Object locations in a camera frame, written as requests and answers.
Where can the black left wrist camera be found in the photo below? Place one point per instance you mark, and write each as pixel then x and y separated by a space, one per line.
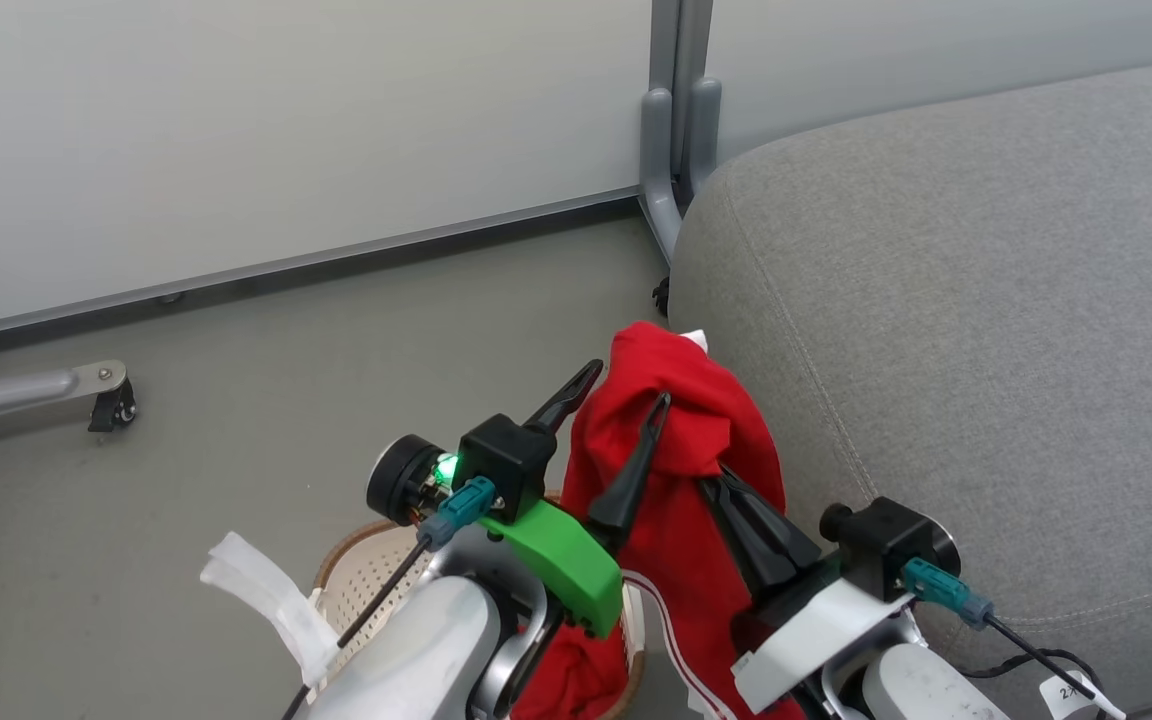
pixel 501 460

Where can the cream perforated laundry basket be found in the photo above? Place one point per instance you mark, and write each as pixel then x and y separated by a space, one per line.
pixel 366 580

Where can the black caster with metal bracket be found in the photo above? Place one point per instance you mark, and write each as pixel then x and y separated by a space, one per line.
pixel 114 405

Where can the grey partition foot bar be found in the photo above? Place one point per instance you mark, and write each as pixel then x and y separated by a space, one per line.
pixel 6 392

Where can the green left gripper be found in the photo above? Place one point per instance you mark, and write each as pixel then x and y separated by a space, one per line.
pixel 566 560

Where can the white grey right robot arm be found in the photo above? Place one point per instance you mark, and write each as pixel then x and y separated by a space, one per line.
pixel 921 690

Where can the grey fabric sofa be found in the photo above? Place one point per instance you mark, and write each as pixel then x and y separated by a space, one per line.
pixel 986 350

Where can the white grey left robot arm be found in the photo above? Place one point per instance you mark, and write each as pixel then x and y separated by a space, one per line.
pixel 426 650

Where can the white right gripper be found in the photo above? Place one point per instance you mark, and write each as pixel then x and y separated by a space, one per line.
pixel 821 630

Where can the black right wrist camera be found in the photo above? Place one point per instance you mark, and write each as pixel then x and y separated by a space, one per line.
pixel 886 545

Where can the small black caster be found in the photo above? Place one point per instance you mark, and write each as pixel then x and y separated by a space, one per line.
pixel 661 297

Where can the grey partition post with feet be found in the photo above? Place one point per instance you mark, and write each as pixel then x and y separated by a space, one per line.
pixel 658 150

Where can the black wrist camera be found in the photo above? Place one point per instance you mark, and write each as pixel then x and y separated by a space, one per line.
pixel 501 460
pixel 886 545

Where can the red garment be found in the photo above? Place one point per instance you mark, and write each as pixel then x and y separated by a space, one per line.
pixel 676 440

